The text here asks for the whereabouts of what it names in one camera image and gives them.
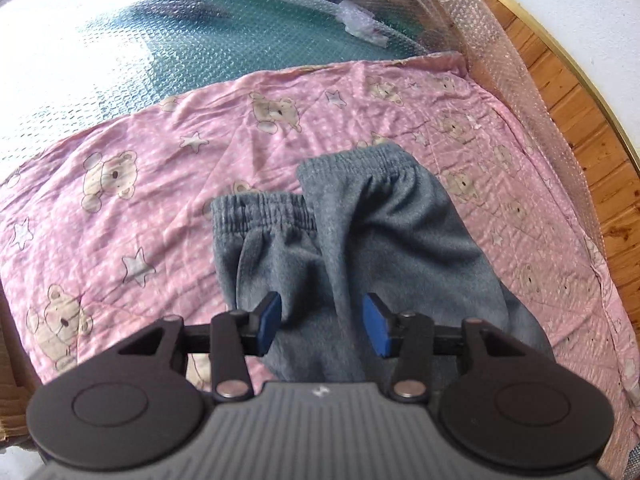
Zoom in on clear bubble wrap sheet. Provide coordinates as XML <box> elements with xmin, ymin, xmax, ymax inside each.
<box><xmin>0</xmin><ymin>0</ymin><xmax>640</xmax><ymax>271</ymax></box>

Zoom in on white plastic bag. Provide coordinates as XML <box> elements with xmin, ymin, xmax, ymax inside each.
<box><xmin>339</xmin><ymin>1</ymin><xmax>392</xmax><ymax>49</ymax></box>

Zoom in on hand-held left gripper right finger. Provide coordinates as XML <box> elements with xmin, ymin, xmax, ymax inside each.
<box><xmin>362</xmin><ymin>292</ymin><xmax>536</xmax><ymax>403</ymax></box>

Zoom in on pink bear print blanket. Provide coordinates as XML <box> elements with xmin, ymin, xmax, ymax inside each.
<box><xmin>0</xmin><ymin>50</ymin><xmax>640</xmax><ymax>413</ymax></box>

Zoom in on grey sweat pants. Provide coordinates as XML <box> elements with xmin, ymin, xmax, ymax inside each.
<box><xmin>210</xmin><ymin>142</ymin><xmax>557</xmax><ymax>396</ymax></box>

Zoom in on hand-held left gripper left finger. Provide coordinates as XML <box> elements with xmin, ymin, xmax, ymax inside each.
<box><xmin>117</xmin><ymin>291</ymin><xmax>282</xmax><ymax>403</ymax></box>

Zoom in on green mattress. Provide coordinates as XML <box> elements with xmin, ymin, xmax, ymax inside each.
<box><xmin>0</xmin><ymin>0</ymin><xmax>441</xmax><ymax>161</ymax></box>

